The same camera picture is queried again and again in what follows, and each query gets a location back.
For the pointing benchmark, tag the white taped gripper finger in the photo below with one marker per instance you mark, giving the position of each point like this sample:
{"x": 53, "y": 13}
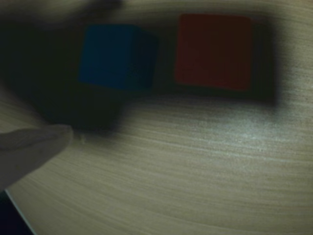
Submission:
{"x": 49, "y": 9}

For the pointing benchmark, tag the white dotted gripper finger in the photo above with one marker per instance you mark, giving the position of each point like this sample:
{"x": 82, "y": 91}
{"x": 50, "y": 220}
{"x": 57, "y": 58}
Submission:
{"x": 22, "y": 151}

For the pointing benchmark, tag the blue cube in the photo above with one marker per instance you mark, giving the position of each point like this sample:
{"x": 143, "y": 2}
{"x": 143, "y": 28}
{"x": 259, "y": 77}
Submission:
{"x": 110, "y": 56}

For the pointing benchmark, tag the orange cube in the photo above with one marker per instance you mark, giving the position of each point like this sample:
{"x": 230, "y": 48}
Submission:
{"x": 212, "y": 51}

